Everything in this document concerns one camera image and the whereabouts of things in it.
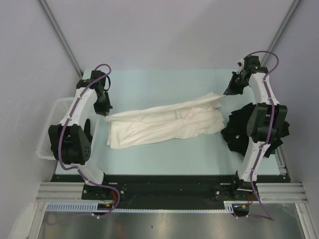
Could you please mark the white t shirt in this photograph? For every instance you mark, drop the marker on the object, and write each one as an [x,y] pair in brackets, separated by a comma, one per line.
[181,121]

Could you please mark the black t shirt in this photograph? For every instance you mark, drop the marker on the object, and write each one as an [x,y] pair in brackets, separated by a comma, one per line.
[87,130]

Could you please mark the white plastic laundry basket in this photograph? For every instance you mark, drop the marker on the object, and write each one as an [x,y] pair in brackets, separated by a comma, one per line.
[58,111]

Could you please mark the right aluminium corner post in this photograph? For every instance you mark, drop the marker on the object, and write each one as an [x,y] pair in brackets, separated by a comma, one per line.
[287,19]

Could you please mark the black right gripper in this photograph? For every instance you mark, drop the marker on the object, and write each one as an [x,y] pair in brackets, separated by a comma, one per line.
[232,89]

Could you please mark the left aluminium corner post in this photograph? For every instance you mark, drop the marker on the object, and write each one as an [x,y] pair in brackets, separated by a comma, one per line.
[51,19]

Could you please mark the aluminium frame rail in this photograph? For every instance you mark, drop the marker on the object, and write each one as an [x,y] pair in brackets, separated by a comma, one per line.
[268,192]

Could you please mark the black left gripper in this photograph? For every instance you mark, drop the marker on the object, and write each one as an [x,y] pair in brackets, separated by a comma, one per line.
[104,110]

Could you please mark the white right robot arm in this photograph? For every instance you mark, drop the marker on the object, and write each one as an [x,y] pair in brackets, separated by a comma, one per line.
[254,130]

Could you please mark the white slotted cable duct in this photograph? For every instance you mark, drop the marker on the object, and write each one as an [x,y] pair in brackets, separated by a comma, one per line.
[88,207]

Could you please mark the aluminium corner post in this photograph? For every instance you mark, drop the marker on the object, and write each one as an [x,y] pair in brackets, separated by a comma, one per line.
[287,19]
[51,19]

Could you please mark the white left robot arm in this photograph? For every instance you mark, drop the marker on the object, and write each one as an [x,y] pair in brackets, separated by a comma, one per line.
[72,139]

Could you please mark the stack of black t shirts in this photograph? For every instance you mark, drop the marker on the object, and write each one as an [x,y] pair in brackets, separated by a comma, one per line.
[235,134]

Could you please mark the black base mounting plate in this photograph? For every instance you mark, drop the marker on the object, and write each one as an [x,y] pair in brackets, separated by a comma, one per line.
[170,192]

